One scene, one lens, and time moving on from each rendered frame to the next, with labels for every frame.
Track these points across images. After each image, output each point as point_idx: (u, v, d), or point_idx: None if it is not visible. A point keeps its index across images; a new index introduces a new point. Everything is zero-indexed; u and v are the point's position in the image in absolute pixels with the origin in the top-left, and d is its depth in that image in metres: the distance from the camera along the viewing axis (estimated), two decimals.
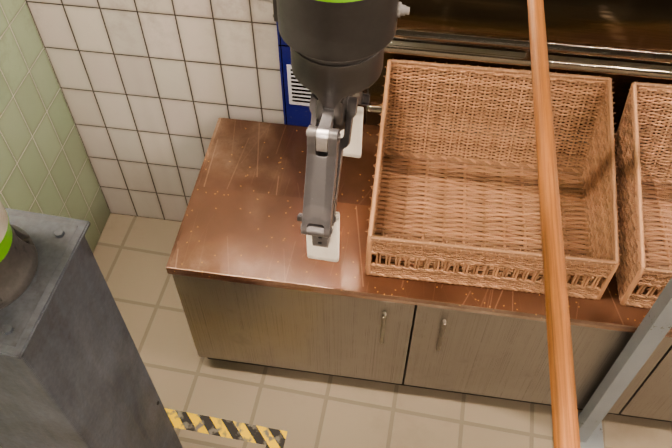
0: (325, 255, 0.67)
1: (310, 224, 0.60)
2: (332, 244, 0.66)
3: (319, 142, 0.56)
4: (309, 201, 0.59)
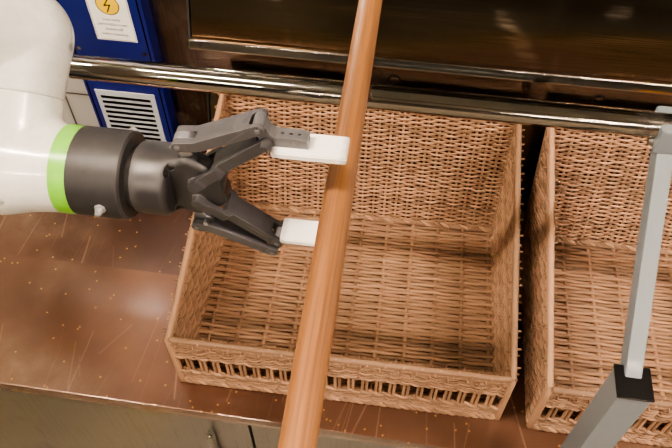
0: None
1: None
2: None
3: (203, 220, 0.78)
4: (250, 232, 0.80)
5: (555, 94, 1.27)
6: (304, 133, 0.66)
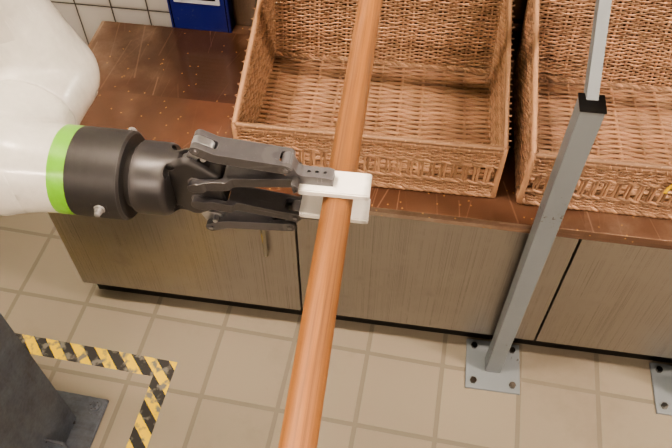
0: (359, 214, 0.73)
1: None
2: None
3: (219, 220, 0.78)
4: (268, 215, 0.77)
5: None
6: (329, 171, 0.69)
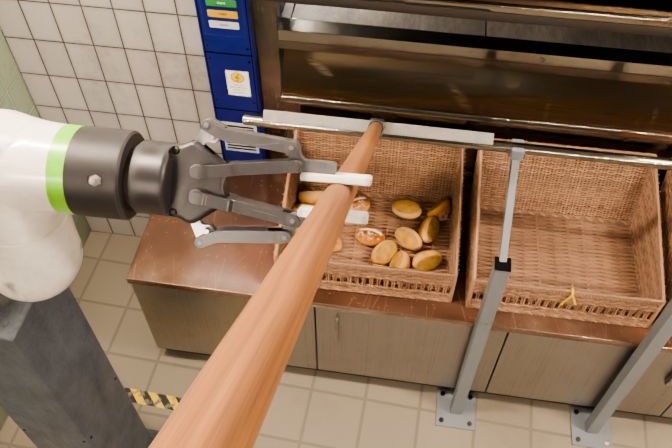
0: (358, 221, 0.72)
1: (281, 233, 0.73)
2: None
3: (208, 243, 0.74)
4: (261, 238, 0.74)
5: (483, 126, 2.29)
6: (332, 161, 0.71)
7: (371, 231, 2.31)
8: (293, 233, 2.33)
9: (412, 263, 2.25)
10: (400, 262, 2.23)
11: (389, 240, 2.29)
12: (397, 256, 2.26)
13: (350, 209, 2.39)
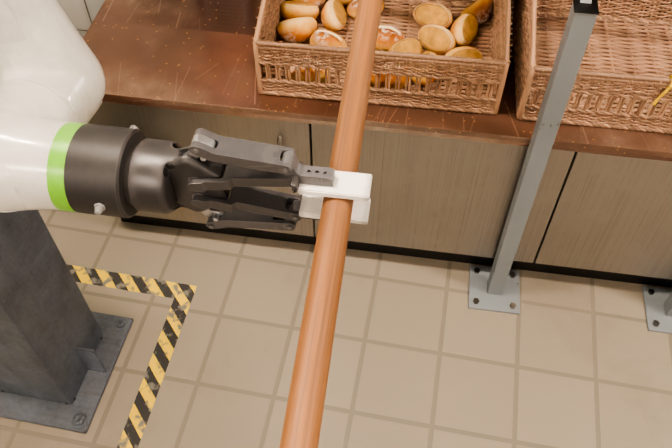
0: (359, 214, 0.73)
1: None
2: None
3: (220, 218, 0.78)
4: (268, 215, 0.77)
5: None
6: (329, 171, 0.69)
7: (387, 28, 1.71)
8: (281, 32, 1.73)
9: None
10: None
11: (411, 38, 1.69)
12: None
13: None
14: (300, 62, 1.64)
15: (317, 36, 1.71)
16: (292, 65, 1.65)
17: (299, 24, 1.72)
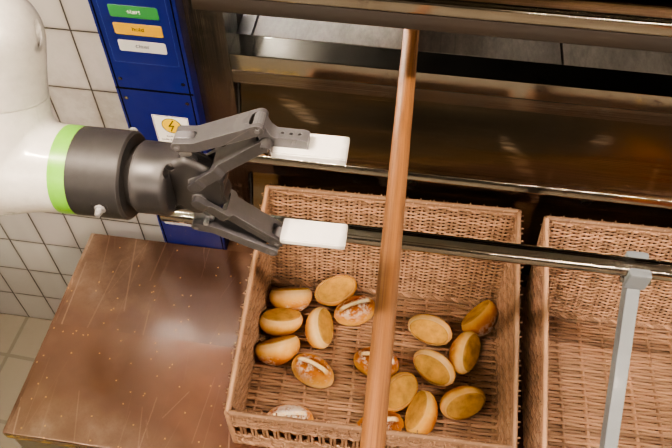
0: (337, 240, 0.77)
1: None
2: (318, 243, 0.77)
3: (203, 220, 0.78)
4: (250, 232, 0.80)
5: (549, 198, 1.50)
6: (304, 133, 0.66)
7: None
8: (259, 357, 1.54)
9: (440, 406, 1.47)
10: (422, 413, 1.44)
11: (406, 373, 1.50)
12: (417, 400, 1.47)
13: (346, 318, 1.60)
14: (280, 412, 1.45)
15: (300, 367, 1.52)
16: (270, 413, 1.46)
17: (279, 351, 1.53)
